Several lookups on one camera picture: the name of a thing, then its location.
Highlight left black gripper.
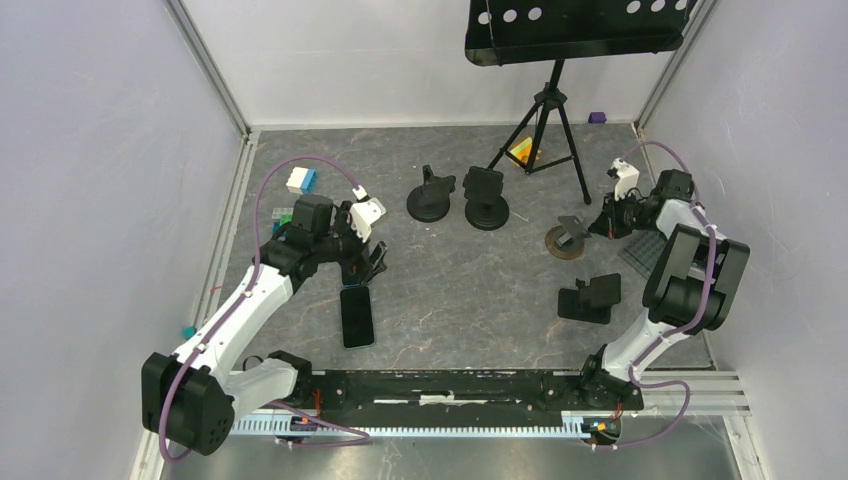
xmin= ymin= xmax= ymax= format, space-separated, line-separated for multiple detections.
xmin=313 ymin=202 xmax=387 ymax=284

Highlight black smartphone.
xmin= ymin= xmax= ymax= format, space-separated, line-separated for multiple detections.
xmin=462 ymin=166 xmax=503 ymax=205
xmin=340 ymin=286 xmax=375 ymax=349

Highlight black square-base phone holder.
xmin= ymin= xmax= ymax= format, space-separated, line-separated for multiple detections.
xmin=557 ymin=273 xmax=622 ymax=325

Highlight black round-base phone stand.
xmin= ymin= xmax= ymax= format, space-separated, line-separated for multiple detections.
xmin=406 ymin=165 xmax=456 ymax=223

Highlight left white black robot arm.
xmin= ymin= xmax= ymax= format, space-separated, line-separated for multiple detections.
xmin=141 ymin=194 xmax=386 ymax=459

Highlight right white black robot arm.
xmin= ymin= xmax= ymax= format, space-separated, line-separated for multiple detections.
xmin=577 ymin=163 xmax=750 ymax=408

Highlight black music stand tripod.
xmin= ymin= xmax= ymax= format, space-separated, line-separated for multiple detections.
xmin=464 ymin=0 xmax=695 ymax=204

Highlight grey studded baseplate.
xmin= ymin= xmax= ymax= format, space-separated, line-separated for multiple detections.
xmin=618 ymin=231 xmax=667 ymax=279

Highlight green white blue blocks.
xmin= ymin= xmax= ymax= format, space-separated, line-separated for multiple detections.
xmin=271 ymin=208 xmax=293 ymax=233

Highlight white and blue blocks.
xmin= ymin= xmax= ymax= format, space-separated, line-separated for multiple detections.
xmin=286 ymin=167 xmax=317 ymax=195

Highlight purple block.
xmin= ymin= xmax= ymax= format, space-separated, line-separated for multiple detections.
xmin=587 ymin=111 xmax=608 ymax=124

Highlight orange yellow block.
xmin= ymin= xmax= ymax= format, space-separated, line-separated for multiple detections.
xmin=506 ymin=136 xmax=541 ymax=168

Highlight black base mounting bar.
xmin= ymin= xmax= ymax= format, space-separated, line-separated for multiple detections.
xmin=284 ymin=369 xmax=644 ymax=428

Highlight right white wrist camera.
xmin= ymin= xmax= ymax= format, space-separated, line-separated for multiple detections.
xmin=607 ymin=158 xmax=640 ymax=201

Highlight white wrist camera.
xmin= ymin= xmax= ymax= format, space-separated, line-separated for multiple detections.
xmin=607 ymin=158 xmax=640 ymax=201
xmin=349 ymin=185 xmax=386 ymax=242

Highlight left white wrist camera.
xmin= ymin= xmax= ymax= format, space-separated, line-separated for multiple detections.
xmin=349 ymin=185 xmax=386 ymax=242

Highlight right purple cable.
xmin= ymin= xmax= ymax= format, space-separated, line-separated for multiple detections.
xmin=616 ymin=141 xmax=719 ymax=452

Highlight purple cable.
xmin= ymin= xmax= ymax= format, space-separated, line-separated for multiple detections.
xmin=616 ymin=141 xmax=719 ymax=452
xmin=157 ymin=156 xmax=372 ymax=462

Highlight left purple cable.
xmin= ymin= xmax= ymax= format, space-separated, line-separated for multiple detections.
xmin=157 ymin=156 xmax=372 ymax=462

